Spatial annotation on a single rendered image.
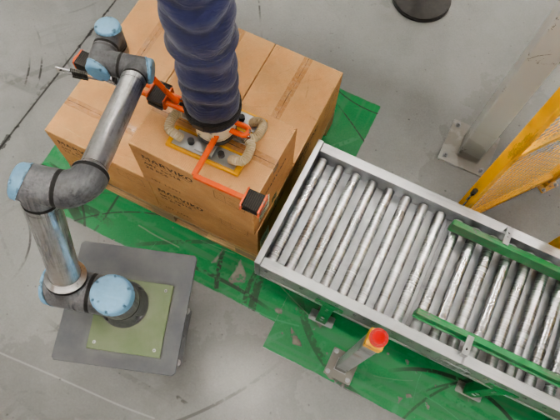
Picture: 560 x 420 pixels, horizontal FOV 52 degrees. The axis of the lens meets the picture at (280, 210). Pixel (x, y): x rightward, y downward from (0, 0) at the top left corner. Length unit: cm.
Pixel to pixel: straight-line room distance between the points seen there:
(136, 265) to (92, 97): 102
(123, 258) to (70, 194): 84
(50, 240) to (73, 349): 67
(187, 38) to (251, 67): 139
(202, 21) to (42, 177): 63
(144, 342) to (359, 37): 246
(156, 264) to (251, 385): 96
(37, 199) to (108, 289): 55
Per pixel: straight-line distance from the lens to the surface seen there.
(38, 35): 419
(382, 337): 216
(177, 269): 249
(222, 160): 240
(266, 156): 243
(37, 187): 178
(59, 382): 331
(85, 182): 176
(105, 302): 220
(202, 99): 205
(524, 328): 287
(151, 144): 250
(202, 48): 179
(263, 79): 310
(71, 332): 253
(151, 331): 243
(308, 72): 313
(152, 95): 244
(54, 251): 203
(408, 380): 323
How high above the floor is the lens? 313
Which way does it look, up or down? 69 degrees down
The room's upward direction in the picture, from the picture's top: 5 degrees clockwise
